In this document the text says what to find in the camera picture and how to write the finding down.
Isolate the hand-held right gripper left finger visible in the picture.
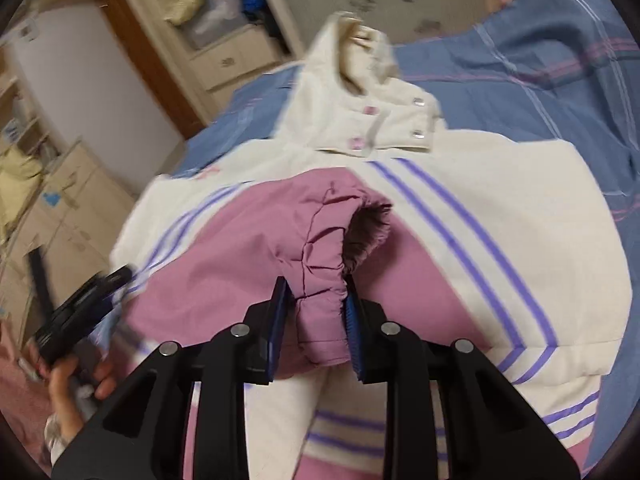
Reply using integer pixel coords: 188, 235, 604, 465
51, 276, 291, 480

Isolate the blue plaid bed sheet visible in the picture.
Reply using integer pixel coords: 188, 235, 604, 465
172, 0, 640, 471

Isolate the yellow cloth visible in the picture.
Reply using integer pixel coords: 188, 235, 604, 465
0, 145, 46, 241

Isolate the cream low cupboard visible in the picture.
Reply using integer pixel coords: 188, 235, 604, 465
0, 140, 136, 351

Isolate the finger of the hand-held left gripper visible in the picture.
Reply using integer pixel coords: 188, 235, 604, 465
75, 266, 135, 306

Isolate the pink blanket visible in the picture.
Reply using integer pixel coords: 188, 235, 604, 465
0, 330, 66, 466

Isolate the brown wooden door frame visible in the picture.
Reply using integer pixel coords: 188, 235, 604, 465
92, 0, 206, 138

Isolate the white and pink striped jacket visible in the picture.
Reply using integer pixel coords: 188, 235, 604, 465
106, 11, 632, 480

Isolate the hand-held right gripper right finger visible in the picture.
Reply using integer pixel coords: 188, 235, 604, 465
342, 274, 581, 480

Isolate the person's left hand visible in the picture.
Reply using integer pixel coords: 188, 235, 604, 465
26, 344, 117, 433

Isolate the cream cabinet with drawers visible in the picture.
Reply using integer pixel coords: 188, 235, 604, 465
107, 0, 296, 106

